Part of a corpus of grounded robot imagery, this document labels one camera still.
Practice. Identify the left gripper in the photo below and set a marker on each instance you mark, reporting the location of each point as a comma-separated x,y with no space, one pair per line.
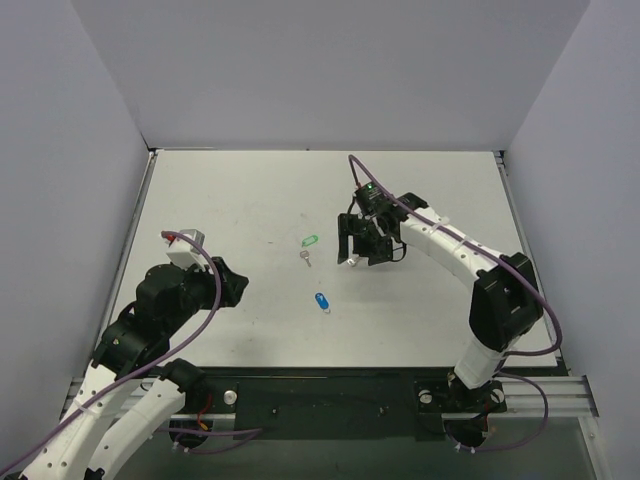
220,282

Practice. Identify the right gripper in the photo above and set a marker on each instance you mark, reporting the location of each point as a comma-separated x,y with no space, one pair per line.
364,236

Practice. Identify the blue key tag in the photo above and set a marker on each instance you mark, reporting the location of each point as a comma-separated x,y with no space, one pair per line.
321,300

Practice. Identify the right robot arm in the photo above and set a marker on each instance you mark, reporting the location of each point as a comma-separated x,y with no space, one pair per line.
503,305

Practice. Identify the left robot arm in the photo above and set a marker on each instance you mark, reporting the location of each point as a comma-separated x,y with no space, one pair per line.
134,382

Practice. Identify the green key tag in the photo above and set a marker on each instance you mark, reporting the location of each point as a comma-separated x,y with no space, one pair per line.
310,240

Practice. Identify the silver key on table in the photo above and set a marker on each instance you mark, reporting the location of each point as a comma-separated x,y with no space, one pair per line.
305,255

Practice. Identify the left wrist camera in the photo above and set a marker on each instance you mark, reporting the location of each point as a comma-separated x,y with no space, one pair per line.
182,254

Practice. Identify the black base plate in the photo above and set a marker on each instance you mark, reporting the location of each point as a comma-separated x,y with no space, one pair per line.
355,404

